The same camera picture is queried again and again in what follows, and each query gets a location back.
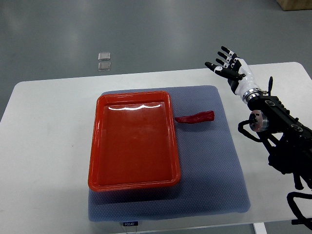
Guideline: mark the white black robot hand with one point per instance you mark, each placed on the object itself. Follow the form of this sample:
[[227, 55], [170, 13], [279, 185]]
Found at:
[[237, 72]]

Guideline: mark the red pepper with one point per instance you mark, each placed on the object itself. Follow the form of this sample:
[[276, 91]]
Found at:
[[197, 118]]

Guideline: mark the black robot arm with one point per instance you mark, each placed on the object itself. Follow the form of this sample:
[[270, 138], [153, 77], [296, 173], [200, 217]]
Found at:
[[288, 142]]

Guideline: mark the red plastic tray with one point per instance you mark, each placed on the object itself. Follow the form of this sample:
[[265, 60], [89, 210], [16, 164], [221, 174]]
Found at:
[[134, 143]]

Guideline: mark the cardboard box corner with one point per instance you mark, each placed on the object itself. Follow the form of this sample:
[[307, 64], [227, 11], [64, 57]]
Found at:
[[292, 5]]

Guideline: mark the blue-grey textured mat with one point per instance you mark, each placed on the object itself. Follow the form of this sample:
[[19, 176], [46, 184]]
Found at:
[[212, 180]]

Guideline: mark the upper metal floor plate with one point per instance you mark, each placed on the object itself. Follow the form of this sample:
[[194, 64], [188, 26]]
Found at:
[[104, 56]]

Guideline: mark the metal floor plate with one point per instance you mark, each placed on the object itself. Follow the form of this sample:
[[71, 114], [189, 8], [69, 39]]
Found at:
[[104, 66], [104, 56]]

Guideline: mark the lower metal floor plate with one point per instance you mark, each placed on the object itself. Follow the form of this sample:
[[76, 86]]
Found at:
[[104, 66]]

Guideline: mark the white table leg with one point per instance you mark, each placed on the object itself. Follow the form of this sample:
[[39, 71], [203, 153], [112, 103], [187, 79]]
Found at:
[[259, 228]]

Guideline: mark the black table control label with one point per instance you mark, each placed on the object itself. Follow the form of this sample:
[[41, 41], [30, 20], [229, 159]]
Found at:
[[130, 224]]

